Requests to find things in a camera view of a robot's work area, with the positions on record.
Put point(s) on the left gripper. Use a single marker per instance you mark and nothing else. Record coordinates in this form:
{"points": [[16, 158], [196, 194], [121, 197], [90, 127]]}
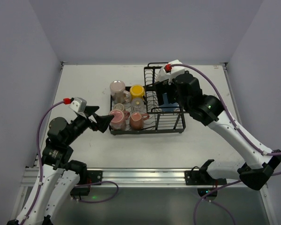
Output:
{"points": [[91, 119]]}

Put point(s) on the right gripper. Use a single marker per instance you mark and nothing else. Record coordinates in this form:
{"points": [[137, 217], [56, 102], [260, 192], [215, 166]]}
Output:
{"points": [[166, 87]]}

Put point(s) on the blue plastic cup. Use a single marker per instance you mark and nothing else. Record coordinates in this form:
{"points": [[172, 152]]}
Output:
{"points": [[166, 106]]}

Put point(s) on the pink floral mug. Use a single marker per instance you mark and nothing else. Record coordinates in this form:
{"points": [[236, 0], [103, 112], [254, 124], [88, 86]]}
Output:
{"points": [[119, 120]]}

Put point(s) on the speckled small ceramic cup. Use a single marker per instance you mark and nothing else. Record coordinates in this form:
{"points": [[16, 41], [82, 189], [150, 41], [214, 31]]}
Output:
{"points": [[119, 106]]}

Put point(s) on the clear glass cup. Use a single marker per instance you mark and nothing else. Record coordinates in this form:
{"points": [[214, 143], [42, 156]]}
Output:
{"points": [[137, 105]]}

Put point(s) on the tall beige pink mug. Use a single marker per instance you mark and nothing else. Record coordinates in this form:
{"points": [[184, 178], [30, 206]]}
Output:
{"points": [[119, 93]]}

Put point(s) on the dusty pink faceted mug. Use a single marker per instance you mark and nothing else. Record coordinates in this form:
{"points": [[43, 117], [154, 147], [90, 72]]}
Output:
{"points": [[137, 119]]}

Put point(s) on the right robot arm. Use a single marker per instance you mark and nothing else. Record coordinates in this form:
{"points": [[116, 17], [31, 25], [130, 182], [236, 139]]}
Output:
{"points": [[259, 160]]}

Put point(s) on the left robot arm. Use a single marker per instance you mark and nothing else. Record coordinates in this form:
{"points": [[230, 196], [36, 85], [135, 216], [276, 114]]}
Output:
{"points": [[58, 174]]}

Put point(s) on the yellow mug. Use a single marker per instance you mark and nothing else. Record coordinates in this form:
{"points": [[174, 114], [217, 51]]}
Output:
{"points": [[137, 91]]}

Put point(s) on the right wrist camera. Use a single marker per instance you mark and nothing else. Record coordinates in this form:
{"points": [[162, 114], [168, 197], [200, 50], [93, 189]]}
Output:
{"points": [[168, 72]]}

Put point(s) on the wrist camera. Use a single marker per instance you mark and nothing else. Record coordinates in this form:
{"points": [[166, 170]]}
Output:
{"points": [[78, 105], [168, 72]]}

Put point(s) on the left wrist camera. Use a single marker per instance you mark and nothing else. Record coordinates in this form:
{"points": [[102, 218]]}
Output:
{"points": [[78, 105]]}

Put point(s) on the black wire dish rack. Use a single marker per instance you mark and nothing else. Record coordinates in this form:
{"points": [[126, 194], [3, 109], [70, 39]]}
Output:
{"points": [[160, 121]]}

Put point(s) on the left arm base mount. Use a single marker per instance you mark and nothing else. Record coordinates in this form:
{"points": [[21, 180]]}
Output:
{"points": [[92, 176]]}

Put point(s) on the aluminium mounting rail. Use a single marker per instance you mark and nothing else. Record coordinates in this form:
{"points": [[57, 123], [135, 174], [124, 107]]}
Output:
{"points": [[150, 178]]}

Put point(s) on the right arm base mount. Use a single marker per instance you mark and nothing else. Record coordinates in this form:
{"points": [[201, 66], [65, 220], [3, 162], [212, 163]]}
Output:
{"points": [[198, 176]]}

